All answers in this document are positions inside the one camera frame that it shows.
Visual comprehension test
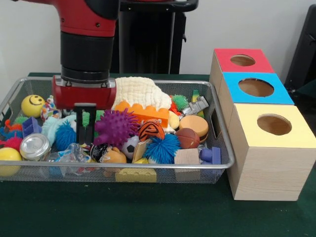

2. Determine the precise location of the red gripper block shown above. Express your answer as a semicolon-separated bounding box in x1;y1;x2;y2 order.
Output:
52;75;118;146

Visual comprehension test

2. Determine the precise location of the clear plastic packet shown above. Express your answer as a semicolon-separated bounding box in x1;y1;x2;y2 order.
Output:
49;143;92;164

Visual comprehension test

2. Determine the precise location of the shallow clear mesh bin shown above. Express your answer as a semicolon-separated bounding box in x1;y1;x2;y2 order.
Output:
0;77;236;184

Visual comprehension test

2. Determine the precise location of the wooden box with three holes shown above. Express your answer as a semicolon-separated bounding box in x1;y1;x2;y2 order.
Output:
209;48;316;201

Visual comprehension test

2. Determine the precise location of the green spiky ball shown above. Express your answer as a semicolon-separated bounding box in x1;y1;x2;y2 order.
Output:
81;110;105;128

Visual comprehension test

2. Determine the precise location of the purple spiky ball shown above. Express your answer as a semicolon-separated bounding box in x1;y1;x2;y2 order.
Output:
94;109;140;147

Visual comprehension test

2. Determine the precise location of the silver metal can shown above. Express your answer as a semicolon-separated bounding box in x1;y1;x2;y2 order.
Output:
20;133;51;161

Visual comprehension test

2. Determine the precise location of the yellow smiley face ball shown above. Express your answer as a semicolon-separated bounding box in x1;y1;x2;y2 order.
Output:
21;94;46;118

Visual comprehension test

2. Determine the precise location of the cream knitted cloth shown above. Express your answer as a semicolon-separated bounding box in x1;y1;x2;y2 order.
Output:
111;77;173;110

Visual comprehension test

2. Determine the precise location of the orange toy building block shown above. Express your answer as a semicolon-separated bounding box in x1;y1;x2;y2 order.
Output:
115;100;170;128

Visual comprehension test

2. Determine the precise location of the blue spiky ball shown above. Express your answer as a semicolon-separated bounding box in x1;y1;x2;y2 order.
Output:
143;133;182;164

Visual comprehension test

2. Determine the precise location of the plain yellow ball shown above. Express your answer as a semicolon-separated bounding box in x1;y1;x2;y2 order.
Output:
0;147;22;177

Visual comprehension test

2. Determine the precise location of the small brown basketball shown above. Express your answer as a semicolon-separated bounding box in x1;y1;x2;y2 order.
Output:
175;127;200;150

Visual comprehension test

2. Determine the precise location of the dark green table cloth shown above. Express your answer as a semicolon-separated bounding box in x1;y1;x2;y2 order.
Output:
0;73;316;237

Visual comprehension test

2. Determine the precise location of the toy hamburger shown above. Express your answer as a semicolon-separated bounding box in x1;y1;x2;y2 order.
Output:
178;115;210;144

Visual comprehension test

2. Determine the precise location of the purple toy block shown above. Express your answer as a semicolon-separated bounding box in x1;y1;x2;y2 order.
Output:
199;146;222;165

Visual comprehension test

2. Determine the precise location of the black chair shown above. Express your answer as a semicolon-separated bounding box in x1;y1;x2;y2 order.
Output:
285;4;316;99

